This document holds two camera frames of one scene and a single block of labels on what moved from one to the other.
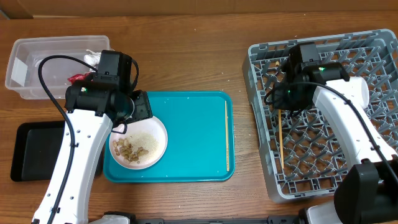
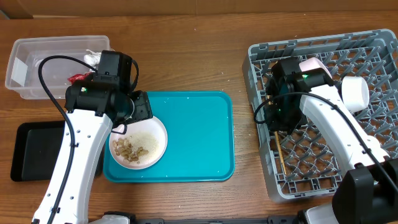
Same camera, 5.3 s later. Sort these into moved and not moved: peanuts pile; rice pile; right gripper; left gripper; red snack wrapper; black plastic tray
Moved: right gripper
Not moved: rice pile; peanuts pile; red snack wrapper; left gripper; black plastic tray
